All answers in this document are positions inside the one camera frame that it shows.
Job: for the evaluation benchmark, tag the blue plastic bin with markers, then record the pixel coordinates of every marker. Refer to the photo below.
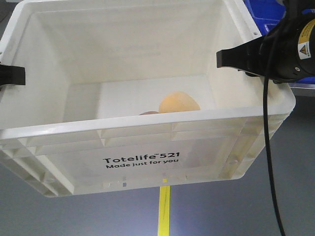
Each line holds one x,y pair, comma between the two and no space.
265,12

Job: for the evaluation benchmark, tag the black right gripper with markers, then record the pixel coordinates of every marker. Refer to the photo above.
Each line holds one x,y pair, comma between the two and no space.
255,57

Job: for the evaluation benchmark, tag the yellow plush ball toy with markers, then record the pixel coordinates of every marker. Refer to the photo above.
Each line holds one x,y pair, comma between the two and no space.
178,101

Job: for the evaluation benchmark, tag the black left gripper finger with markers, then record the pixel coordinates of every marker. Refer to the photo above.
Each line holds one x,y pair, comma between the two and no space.
12,75

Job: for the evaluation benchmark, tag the white plastic tote box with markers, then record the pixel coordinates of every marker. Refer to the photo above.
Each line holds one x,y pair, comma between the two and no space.
92,66

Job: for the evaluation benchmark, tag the pink plush ball toy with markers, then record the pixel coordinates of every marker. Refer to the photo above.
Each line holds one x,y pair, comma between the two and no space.
149,113

